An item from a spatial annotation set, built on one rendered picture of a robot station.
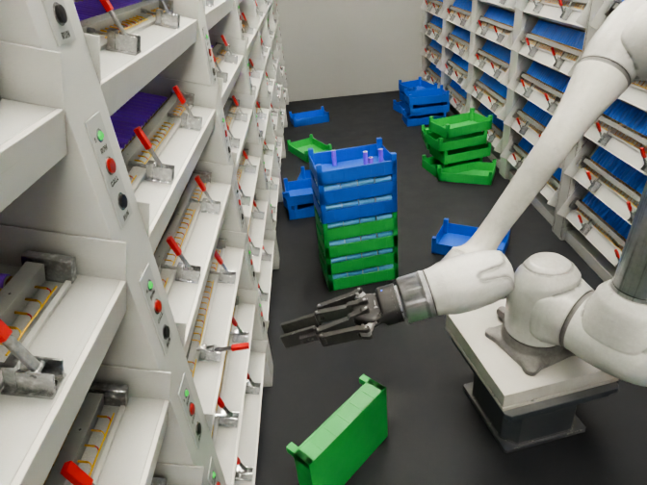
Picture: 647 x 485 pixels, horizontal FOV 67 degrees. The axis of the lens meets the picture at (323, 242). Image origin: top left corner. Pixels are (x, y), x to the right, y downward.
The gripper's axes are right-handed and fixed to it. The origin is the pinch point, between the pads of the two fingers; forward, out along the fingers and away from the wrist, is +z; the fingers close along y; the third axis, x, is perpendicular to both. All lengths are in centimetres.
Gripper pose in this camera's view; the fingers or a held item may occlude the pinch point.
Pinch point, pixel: (298, 330)
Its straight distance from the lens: 97.4
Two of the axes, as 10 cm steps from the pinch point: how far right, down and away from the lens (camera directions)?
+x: -3.2, -8.1, -4.9
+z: -9.5, 3.0, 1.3
